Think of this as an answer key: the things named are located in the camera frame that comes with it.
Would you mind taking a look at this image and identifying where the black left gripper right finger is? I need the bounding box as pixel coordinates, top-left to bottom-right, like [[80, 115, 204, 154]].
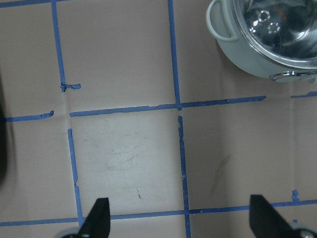
[[249, 194, 305, 238]]

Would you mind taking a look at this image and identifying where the pale green steel pot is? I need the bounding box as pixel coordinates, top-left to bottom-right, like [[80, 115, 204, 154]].
[[206, 0, 317, 83]]

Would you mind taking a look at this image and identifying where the glass pot lid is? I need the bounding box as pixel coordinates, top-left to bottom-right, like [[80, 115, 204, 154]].
[[231, 0, 317, 70]]

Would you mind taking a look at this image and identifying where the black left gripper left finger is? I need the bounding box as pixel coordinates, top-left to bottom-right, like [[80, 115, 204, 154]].
[[77, 198, 110, 238]]

